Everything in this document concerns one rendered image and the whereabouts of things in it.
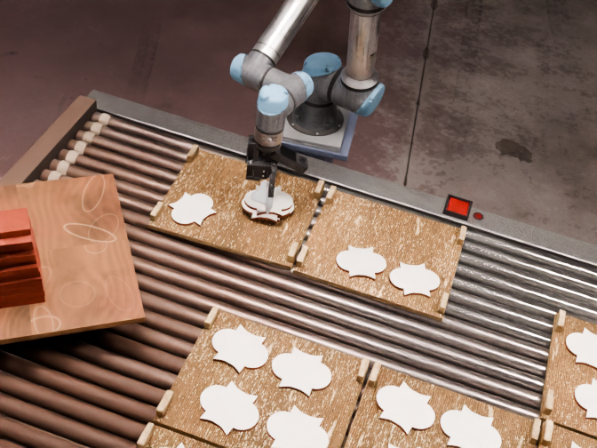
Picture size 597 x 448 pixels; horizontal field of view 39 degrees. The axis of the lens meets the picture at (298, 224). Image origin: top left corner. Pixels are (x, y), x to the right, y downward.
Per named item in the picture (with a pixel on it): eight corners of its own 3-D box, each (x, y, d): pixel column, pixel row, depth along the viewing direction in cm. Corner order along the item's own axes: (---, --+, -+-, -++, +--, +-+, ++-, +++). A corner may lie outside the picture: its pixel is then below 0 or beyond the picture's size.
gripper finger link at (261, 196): (250, 212, 231) (251, 179, 229) (271, 213, 231) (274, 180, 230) (250, 214, 227) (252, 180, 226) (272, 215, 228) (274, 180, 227)
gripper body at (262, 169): (245, 164, 233) (248, 129, 224) (276, 165, 234) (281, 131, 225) (245, 182, 227) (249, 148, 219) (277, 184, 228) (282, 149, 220)
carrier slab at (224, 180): (194, 151, 257) (194, 148, 256) (324, 188, 252) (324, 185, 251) (147, 228, 232) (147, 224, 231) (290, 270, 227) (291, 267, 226)
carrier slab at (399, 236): (330, 192, 251) (330, 188, 250) (465, 234, 245) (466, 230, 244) (292, 273, 227) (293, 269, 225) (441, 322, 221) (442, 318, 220)
